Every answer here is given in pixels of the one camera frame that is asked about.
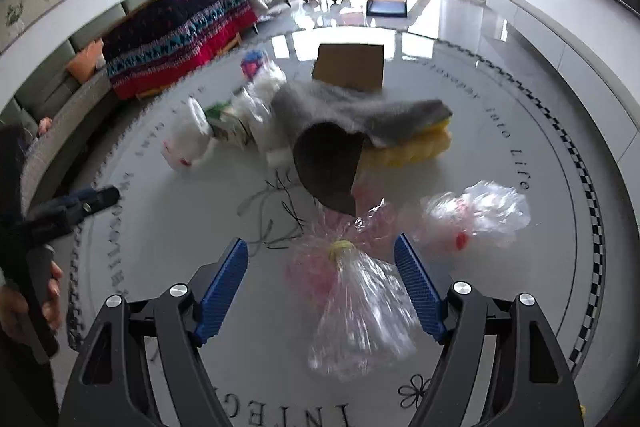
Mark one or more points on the person's left hand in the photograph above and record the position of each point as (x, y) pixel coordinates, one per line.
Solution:
(52, 292)

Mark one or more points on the crumpled clear plastic bag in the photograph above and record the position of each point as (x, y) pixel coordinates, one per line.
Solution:
(265, 117)

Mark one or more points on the colourful plastic toy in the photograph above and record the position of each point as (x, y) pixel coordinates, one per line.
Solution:
(254, 63)

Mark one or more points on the white low cabinet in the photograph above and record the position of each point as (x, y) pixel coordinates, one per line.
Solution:
(575, 57)

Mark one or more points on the white plastic bag red print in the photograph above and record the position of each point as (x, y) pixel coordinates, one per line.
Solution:
(187, 132)

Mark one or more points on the brown cardboard piece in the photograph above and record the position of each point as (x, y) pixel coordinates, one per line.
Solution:
(350, 64)

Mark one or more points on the grey sofa seat cover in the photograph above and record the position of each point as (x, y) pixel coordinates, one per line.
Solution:
(60, 132)

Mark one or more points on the green label package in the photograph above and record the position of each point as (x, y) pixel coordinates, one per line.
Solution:
(227, 127)

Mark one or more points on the dark grey felt cloth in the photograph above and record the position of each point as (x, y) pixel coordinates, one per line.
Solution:
(325, 162)

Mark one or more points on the pink toy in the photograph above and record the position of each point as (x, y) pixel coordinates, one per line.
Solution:
(45, 125)

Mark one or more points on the patterned dark red blanket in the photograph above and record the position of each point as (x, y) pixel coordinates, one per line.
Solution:
(175, 32)

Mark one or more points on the orange cushion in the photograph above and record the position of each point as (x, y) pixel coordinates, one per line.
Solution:
(85, 62)

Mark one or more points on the clear bag with red cap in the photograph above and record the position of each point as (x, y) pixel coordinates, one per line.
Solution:
(480, 217)

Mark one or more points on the clear cellophane bag yellow ball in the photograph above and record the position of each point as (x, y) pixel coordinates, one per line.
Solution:
(350, 307)

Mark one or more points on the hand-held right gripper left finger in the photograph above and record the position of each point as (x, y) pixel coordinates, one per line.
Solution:
(225, 292)

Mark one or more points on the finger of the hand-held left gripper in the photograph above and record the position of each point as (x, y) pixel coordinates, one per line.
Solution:
(97, 199)

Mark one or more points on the grey fluffy towel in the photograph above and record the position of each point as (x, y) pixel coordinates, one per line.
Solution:
(360, 112)

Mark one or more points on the yellow sponge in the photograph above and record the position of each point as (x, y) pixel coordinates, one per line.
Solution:
(410, 149)

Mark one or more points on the person's left forearm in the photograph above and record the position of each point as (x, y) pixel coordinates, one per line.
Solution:
(20, 382)

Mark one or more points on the green sofa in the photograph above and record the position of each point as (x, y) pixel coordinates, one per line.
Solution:
(50, 92)

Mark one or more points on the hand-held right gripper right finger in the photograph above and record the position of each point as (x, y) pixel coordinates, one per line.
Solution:
(417, 287)

